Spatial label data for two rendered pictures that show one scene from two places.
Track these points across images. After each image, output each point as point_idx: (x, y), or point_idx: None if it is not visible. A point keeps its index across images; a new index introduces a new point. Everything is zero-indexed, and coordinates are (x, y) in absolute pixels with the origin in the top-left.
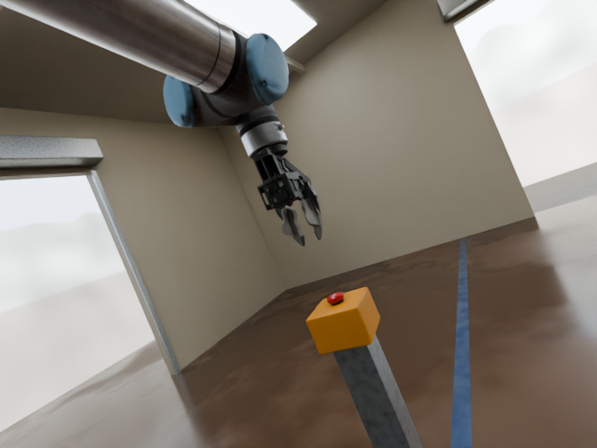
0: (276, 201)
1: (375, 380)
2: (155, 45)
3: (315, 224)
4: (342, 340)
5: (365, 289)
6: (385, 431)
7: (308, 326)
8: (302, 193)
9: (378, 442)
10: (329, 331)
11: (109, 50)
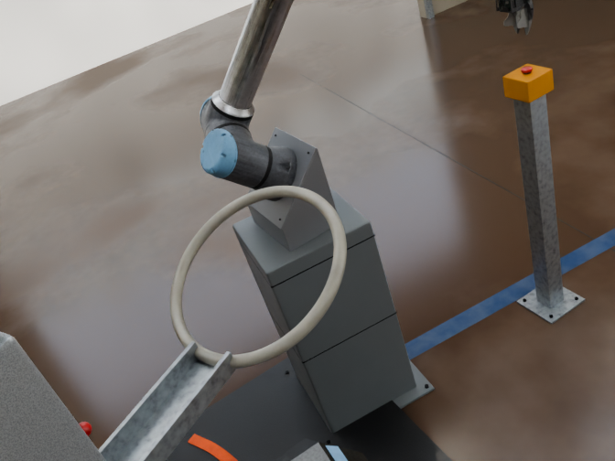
0: (502, 9)
1: (528, 120)
2: None
3: (524, 26)
4: (516, 95)
5: (548, 70)
6: (526, 145)
7: (502, 80)
8: (523, 5)
9: (522, 149)
10: (512, 87)
11: None
